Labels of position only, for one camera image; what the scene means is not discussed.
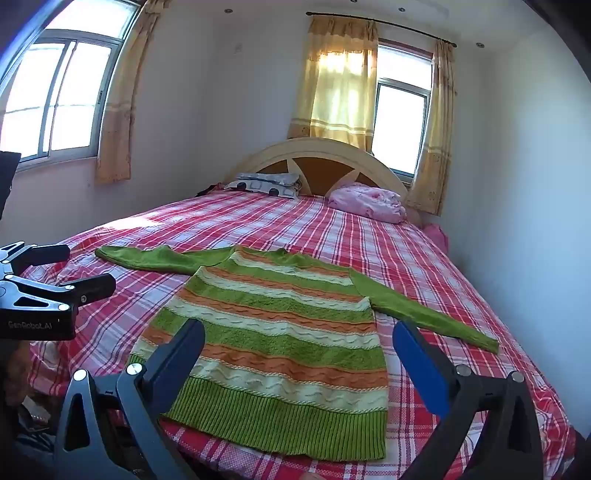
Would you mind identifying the small window behind headboard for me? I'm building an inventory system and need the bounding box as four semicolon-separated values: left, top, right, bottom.
372;39;435;178

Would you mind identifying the pink cloth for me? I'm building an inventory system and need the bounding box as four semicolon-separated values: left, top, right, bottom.
422;222;451;252

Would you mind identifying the yellow patterned curtain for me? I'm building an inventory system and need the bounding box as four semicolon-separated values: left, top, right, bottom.
287;15;379;155
406;39;457;217
95;0;171;186

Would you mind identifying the pink pillow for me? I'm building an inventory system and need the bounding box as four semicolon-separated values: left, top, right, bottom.
327;182;408;224

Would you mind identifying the black curtain rod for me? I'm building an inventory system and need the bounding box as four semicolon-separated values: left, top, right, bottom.
305;11;458;47

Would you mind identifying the large sliding window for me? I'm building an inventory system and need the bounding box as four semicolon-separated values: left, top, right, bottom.
0;0;141;174

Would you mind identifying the white blue patterned pillow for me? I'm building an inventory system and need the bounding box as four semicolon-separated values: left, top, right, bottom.
224;172;302;200

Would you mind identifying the red plaid bed sheet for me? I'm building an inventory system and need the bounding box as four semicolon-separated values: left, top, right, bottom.
21;189;578;480

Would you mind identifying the green orange striped knit sweater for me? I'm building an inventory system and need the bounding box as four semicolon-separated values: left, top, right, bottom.
95;244;500;460

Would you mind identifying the cream wooden headboard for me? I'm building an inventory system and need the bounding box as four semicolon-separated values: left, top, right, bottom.
223;137;426;227

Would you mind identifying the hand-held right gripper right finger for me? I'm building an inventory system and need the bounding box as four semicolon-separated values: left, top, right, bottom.
392;320;546;480

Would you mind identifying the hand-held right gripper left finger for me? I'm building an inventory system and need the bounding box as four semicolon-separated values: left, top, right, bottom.
53;318;206;480

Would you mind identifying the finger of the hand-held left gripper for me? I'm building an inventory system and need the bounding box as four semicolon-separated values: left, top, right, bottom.
0;272;117;315
0;242;71;278

